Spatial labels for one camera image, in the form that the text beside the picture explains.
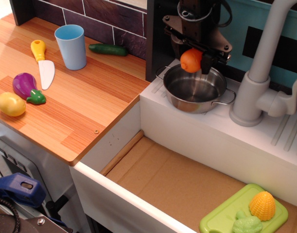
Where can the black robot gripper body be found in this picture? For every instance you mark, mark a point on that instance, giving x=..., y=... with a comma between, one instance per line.
x=197, y=23

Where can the grey toy oven front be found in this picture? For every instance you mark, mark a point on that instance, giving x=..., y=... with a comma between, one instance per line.
x=53, y=175

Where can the green plastic cutting board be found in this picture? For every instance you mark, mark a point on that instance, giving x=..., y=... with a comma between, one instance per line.
x=222, y=218

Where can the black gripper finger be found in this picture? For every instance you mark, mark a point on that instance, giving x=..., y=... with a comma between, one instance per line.
x=178, y=46
x=209, y=59

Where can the green toy cucumber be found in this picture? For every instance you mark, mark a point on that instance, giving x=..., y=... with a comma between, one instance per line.
x=108, y=49

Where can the blue clamp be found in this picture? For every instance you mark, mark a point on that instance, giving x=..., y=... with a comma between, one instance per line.
x=22, y=189

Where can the yellow handled toy knife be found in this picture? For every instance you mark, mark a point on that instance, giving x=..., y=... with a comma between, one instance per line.
x=46, y=67

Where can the orange toy carrot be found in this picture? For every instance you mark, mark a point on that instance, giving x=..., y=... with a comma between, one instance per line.
x=190, y=60

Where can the white toy sink basin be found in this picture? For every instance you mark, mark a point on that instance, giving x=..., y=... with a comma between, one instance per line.
x=161, y=170

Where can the light blue plastic cup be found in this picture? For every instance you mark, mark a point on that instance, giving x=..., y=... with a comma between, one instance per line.
x=71, y=42

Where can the grey toy faucet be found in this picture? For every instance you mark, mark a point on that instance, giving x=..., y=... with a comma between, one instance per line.
x=254, y=95

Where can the yellow toy potato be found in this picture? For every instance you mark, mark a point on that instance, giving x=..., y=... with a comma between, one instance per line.
x=11, y=104

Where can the yellow toy corn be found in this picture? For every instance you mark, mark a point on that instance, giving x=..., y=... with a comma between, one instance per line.
x=263, y=206

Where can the stainless steel pot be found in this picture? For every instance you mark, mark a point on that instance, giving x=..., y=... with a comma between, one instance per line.
x=195, y=93

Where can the purple toy eggplant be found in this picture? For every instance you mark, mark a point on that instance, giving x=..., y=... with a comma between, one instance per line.
x=24, y=85

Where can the teal panel with black square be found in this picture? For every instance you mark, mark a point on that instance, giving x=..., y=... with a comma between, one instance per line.
x=245, y=30

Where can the light green toy broccoli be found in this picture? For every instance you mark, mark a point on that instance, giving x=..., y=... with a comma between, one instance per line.
x=246, y=224

